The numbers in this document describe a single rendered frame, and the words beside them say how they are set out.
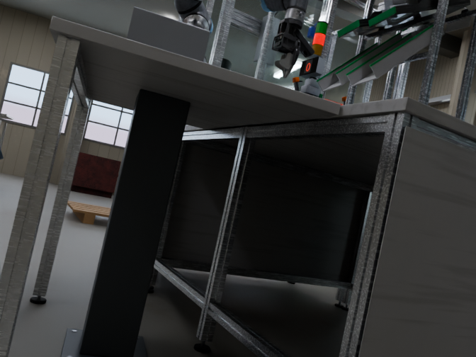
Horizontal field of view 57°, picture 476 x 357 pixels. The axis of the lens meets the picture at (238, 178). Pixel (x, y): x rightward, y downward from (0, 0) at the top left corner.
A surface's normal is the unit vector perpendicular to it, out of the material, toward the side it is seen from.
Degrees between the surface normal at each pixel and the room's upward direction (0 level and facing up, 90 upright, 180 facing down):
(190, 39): 90
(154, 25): 90
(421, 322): 90
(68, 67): 90
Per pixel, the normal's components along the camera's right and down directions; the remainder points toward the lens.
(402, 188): 0.46, 0.07
